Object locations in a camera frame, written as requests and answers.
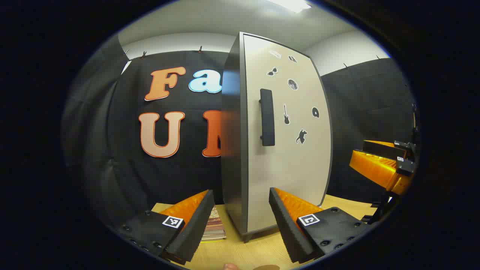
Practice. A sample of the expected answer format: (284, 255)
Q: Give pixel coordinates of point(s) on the plain black backdrop cloth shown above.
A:
(356, 112)
(90, 131)

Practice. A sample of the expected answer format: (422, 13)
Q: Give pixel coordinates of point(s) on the light grey cabinet door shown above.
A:
(300, 168)

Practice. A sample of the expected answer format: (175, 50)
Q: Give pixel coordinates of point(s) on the large ceiling light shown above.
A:
(290, 4)

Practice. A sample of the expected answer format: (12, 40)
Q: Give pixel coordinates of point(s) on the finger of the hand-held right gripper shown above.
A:
(375, 170)
(386, 150)

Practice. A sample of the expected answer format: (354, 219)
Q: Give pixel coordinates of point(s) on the stack of books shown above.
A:
(215, 228)

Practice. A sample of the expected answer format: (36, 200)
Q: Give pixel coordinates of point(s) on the round brown coaster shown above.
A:
(266, 267)

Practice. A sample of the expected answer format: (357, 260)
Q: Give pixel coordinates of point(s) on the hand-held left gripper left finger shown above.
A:
(195, 228)

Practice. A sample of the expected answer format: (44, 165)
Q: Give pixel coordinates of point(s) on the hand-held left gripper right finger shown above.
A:
(288, 232)

